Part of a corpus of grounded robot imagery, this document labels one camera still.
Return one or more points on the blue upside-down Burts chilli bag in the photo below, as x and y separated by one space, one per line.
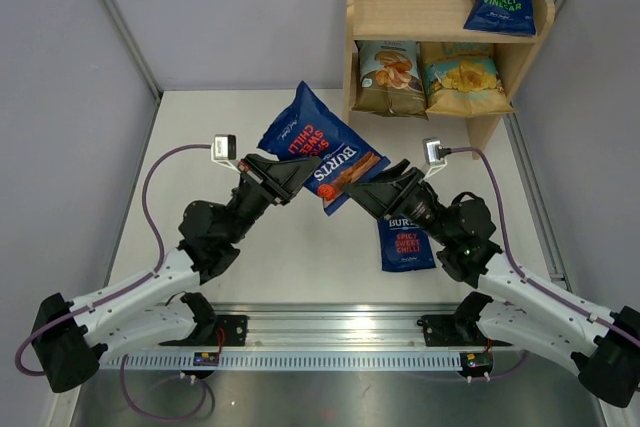
307 128

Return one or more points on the right aluminium frame post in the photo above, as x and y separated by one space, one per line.
545 131

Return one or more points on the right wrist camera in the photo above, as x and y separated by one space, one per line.
435 157

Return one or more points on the wooden two-tier shelf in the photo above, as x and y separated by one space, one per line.
438 20

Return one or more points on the olive light-blue chips bag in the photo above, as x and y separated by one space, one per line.
389 83

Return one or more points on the large kettle cooked chips bag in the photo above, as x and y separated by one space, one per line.
461 80

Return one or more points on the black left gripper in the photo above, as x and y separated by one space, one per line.
280 180

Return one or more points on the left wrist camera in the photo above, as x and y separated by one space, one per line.
223 151

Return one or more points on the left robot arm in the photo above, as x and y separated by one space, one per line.
72 339

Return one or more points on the aluminium corner frame post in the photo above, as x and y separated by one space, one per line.
131 46

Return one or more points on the blue spicy sweet chilli bag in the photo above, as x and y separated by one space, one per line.
404 247

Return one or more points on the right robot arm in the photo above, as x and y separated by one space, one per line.
509 303

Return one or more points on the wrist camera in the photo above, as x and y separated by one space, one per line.
435 157
223 151

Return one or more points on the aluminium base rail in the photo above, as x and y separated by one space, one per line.
318 337

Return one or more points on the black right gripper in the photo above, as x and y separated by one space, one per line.
391 193

